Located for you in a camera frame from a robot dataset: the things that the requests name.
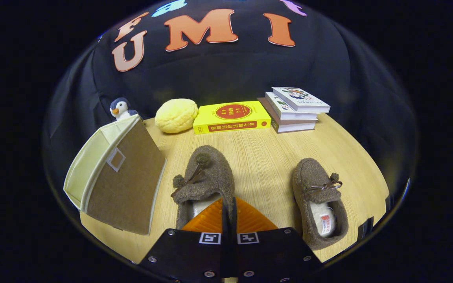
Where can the penguin plush toy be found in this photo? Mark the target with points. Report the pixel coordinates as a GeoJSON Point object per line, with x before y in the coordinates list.
{"type": "Point", "coordinates": [121, 110]}

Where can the yellow book with red circle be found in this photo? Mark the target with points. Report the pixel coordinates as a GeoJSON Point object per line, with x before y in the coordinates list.
{"type": "Point", "coordinates": [232, 116]}

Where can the brown fuzzy shoe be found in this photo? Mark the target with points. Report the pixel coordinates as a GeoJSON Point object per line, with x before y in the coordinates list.
{"type": "Point", "coordinates": [313, 177]}
{"type": "Point", "coordinates": [210, 169]}

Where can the black backdrop cloth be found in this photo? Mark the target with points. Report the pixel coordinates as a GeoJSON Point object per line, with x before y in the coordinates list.
{"type": "Point", "coordinates": [218, 74]}

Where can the white floral cover book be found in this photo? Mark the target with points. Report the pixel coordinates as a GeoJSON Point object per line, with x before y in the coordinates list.
{"type": "Point", "coordinates": [299, 98]}

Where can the white book with green print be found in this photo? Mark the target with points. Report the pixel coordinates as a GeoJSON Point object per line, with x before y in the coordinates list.
{"type": "Point", "coordinates": [285, 112]}

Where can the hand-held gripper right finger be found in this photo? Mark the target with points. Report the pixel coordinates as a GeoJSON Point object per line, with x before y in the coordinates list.
{"type": "Point", "coordinates": [234, 251]}

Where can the yellow round plush bun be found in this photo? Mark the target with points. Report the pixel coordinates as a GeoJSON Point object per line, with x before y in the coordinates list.
{"type": "Point", "coordinates": [176, 116]}

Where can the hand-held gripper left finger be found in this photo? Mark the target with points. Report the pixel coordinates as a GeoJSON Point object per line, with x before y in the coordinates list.
{"type": "Point", "coordinates": [224, 251]}

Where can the brown fabric storage box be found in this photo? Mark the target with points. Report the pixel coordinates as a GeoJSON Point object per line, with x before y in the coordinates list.
{"type": "Point", "coordinates": [128, 188]}

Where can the brown cover book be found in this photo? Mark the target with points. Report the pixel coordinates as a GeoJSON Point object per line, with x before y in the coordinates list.
{"type": "Point", "coordinates": [289, 125]}

